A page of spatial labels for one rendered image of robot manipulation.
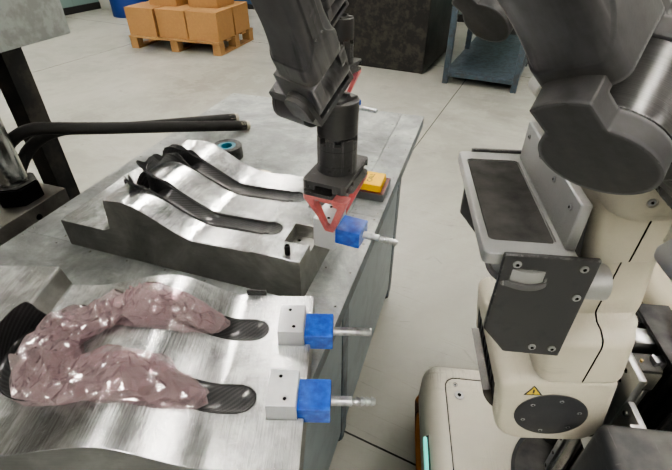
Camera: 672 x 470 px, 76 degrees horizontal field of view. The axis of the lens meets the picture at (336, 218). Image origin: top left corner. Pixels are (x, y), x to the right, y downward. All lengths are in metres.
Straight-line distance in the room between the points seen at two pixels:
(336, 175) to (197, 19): 4.87
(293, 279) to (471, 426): 0.71
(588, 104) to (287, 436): 0.45
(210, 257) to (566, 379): 0.58
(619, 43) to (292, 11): 0.26
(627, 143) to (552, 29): 0.08
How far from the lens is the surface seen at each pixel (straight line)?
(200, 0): 5.64
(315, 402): 0.56
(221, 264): 0.79
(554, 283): 0.55
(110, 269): 0.92
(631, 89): 0.32
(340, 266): 0.82
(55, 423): 0.61
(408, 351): 1.72
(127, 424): 0.57
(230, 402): 0.60
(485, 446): 1.25
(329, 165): 0.61
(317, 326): 0.63
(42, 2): 1.44
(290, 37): 0.46
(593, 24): 0.29
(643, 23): 0.32
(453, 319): 1.86
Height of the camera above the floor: 1.35
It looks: 36 degrees down
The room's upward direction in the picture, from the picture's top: straight up
